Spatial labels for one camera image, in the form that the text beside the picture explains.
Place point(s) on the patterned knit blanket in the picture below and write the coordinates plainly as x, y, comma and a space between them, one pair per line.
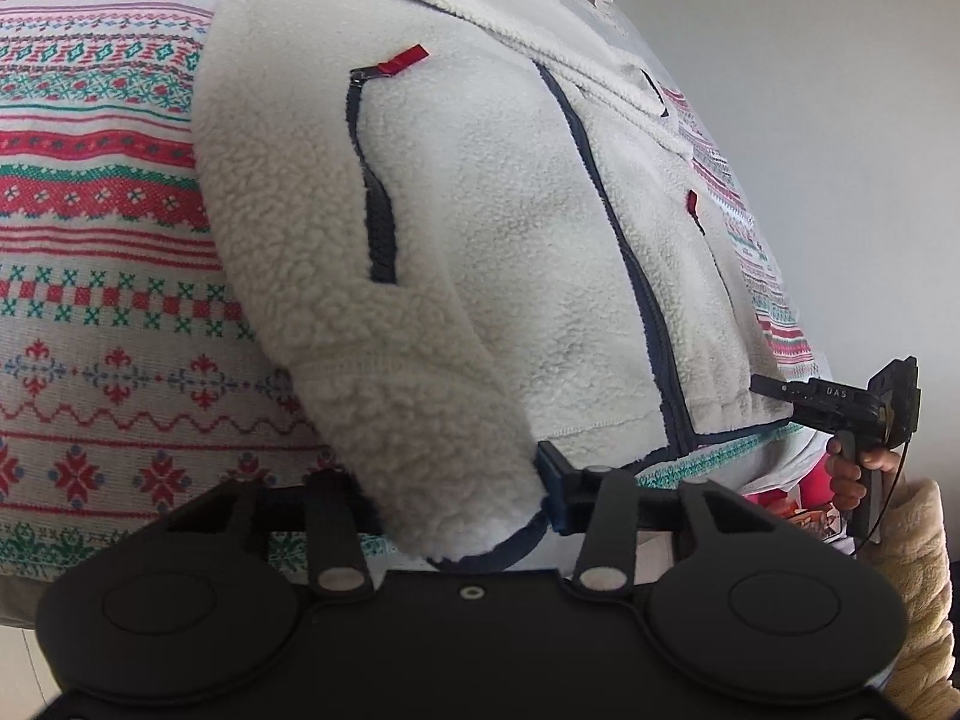
97, 300

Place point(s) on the person's right hand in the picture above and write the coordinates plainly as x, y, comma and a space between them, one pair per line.
846, 476

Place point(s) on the person's printed shirt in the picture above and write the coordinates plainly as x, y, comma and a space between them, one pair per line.
787, 502

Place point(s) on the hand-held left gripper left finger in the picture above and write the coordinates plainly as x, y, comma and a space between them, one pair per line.
330, 532

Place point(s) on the white fleece jacket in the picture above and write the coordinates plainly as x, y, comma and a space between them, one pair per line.
480, 240

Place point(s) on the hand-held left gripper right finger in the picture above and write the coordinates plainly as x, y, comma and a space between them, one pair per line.
551, 481

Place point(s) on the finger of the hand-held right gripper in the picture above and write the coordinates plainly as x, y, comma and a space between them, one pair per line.
772, 390

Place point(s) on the person's right forearm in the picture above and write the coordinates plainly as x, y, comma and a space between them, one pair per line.
915, 585

